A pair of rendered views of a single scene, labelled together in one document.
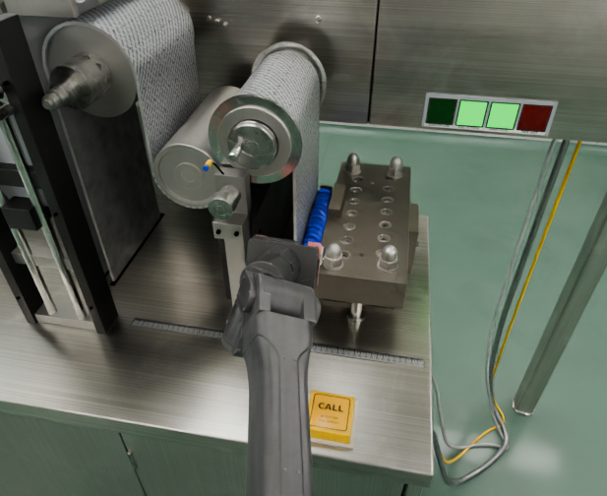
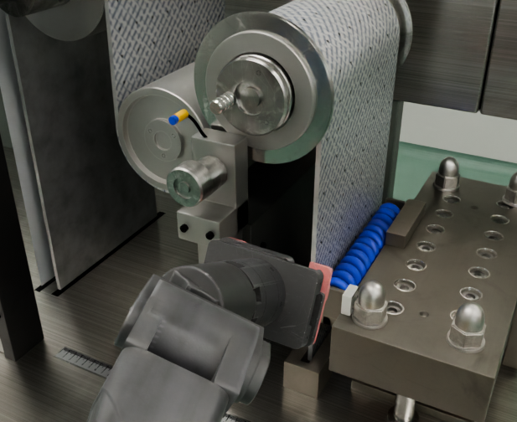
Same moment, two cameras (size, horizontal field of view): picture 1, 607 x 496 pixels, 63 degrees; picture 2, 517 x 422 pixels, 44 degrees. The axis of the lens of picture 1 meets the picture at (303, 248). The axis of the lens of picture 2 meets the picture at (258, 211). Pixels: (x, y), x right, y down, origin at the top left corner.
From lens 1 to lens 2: 0.22 m
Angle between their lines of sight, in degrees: 17
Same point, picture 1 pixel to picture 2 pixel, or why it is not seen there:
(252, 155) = (251, 110)
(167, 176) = (136, 138)
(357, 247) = (420, 300)
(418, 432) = not seen: outside the picture
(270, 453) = not seen: outside the picture
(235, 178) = (221, 146)
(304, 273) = (290, 313)
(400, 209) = (514, 253)
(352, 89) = (458, 54)
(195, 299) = not seen: hidden behind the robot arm
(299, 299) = (220, 342)
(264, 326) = (120, 375)
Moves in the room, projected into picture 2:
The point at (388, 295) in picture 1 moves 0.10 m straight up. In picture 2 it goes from (457, 393) to (474, 310)
